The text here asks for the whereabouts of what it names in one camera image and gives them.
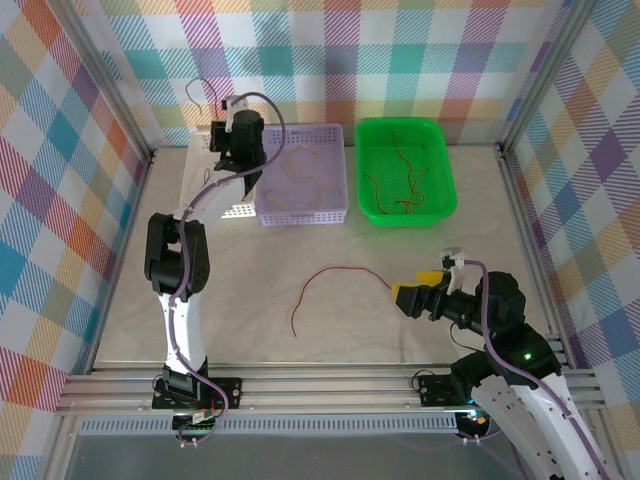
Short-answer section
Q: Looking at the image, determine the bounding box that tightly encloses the aluminium frame post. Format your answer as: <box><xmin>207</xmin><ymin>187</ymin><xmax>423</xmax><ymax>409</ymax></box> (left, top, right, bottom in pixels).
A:
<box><xmin>52</xmin><ymin>0</ymin><xmax>156</xmax><ymax>161</ymax></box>
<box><xmin>499</xmin><ymin>0</ymin><xmax>601</xmax><ymax>156</ymax></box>

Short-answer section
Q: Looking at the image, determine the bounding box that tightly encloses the lilac perforated plastic basket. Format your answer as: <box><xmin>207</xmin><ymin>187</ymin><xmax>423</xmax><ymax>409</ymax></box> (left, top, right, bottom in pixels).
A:
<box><xmin>253</xmin><ymin>123</ymin><xmax>350</xmax><ymax>229</ymax></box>

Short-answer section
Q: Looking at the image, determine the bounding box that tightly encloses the yellow wire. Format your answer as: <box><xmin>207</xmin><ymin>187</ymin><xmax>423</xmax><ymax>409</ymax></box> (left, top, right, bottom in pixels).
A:
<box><xmin>283</xmin><ymin>146</ymin><xmax>322</xmax><ymax>180</ymax></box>
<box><xmin>263</xmin><ymin>188</ymin><xmax>304</xmax><ymax>207</ymax></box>
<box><xmin>307</xmin><ymin>184</ymin><xmax>347</xmax><ymax>207</ymax></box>

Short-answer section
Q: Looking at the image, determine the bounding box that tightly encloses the aluminium frame leg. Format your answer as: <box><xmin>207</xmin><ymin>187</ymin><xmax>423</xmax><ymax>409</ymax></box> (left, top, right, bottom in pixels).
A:
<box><xmin>42</xmin><ymin>413</ymin><xmax>84</xmax><ymax>480</ymax></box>

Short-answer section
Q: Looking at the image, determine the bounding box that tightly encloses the small control circuit board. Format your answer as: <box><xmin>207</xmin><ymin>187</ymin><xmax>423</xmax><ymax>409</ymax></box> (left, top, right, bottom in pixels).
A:
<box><xmin>457</xmin><ymin>408</ymin><xmax>494</xmax><ymax>432</ymax></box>
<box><xmin>172</xmin><ymin>408</ymin><xmax>224</xmax><ymax>436</ymax></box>

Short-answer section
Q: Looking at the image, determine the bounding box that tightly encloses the grey slotted cable duct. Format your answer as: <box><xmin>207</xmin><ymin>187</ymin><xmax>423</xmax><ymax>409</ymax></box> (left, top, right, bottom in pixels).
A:
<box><xmin>79</xmin><ymin>417</ymin><xmax>460</xmax><ymax>437</ymax></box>

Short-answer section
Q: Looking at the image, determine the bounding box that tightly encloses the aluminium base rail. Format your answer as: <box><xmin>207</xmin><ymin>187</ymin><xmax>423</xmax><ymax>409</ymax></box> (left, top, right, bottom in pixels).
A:
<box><xmin>54</xmin><ymin>363</ymin><xmax>604</xmax><ymax>416</ymax></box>

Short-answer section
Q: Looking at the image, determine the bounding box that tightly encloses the green plastic basket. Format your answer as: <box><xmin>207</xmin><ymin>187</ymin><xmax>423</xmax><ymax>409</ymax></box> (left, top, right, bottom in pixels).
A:
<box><xmin>354</xmin><ymin>117</ymin><xmax>459</xmax><ymax>229</ymax></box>

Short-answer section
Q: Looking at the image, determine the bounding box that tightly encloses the white perforated plastic basket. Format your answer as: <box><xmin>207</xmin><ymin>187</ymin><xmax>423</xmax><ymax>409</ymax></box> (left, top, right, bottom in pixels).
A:
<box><xmin>179</xmin><ymin>128</ymin><xmax>261</xmax><ymax>220</ymax></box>

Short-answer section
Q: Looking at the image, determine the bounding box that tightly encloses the aluminium side rail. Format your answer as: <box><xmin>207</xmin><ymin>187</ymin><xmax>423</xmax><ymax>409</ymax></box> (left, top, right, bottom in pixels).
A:
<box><xmin>87</xmin><ymin>149</ymin><xmax>159</xmax><ymax>374</ymax></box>
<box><xmin>497</xmin><ymin>144</ymin><xmax>569</xmax><ymax>354</ymax></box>

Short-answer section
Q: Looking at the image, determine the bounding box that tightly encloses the red wire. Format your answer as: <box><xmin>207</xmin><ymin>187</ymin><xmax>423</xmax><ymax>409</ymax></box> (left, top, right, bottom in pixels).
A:
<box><xmin>389</xmin><ymin>130</ymin><xmax>426</xmax><ymax>201</ymax></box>
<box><xmin>291</xmin><ymin>266</ymin><xmax>397</xmax><ymax>338</ymax></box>
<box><xmin>364</xmin><ymin>173</ymin><xmax>390</xmax><ymax>215</ymax></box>
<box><xmin>394</xmin><ymin>167</ymin><xmax>426</xmax><ymax>214</ymax></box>

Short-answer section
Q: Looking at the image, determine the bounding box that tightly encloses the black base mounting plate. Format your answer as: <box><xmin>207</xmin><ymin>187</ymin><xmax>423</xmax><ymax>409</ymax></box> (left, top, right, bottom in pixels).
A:
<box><xmin>417</xmin><ymin>374</ymin><xmax>454</xmax><ymax>407</ymax></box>
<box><xmin>151</xmin><ymin>377</ymin><xmax>245</xmax><ymax>410</ymax></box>

